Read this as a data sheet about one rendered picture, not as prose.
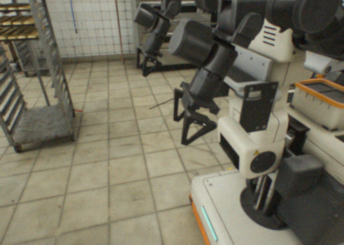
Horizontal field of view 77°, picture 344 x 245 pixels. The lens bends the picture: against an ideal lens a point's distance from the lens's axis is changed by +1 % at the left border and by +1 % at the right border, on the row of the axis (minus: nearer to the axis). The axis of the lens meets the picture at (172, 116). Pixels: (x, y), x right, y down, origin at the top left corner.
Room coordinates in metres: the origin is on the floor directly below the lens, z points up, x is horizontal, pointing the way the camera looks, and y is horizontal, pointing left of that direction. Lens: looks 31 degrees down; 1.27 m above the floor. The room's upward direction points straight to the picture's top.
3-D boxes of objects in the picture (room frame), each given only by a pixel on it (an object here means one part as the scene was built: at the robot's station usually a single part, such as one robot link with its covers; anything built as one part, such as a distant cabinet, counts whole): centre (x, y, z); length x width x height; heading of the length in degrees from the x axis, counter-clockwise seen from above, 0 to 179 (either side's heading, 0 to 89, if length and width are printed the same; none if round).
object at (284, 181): (0.64, -0.36, 0.68); 0.28 x 0.27 x 0.25; 14
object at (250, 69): (0.67, -0.22, 0.99); 0.28 x 0.16 x 0.22; 14
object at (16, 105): (1.75, 1.43, 0.33); 0.64 x 0.03 x 0.03; 21
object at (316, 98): (0.77, -0.62, 0.87); 0.23 x 0.15 x 0.11; 14
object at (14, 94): (1.75, 1.43, 0.42); 0.64 x 0.03 x 0.03; 21
